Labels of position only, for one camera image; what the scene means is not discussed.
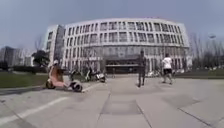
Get parked scooters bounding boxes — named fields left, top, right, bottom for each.
left=68, top=67, right=107, bottom=84

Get large white curved building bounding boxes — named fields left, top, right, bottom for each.
left=43, top=17, right=194, bottom=75

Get person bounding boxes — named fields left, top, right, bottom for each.
left=136, top=49, right=148, bottom=88
left=161, top=53, right=174, bottom=85

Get grey concrete slab plaza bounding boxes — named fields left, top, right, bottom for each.
left=0, top=75, right=224, bottom=128

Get dark green tree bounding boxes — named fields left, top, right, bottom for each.
left=31, top=49, right=51, bottom=68

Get pale building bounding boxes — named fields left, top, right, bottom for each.
left=21, top=54, right=34, bottom=67

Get pale painted line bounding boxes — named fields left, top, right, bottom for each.
left=0, top=83, right=101, bottom=126

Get dark hedge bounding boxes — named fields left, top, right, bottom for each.
left=11, top=65, right=49, bottom=74

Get green grass lawn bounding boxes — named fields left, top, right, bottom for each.
left=174, top=68, right=224, bottom=80
left=0, top=71, right=51, bottom=89

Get row of bare trees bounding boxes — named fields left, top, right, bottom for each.
left=189, top=33, right=224, bottom=70

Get dark kerb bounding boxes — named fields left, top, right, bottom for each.
left=0, top=84, right=49, bottom=97

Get street lamp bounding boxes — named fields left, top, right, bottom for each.
left=208, top=34, right=217, bottom=68

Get grey building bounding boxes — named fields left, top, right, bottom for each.
left=0, top=45, right=21, bottom=68

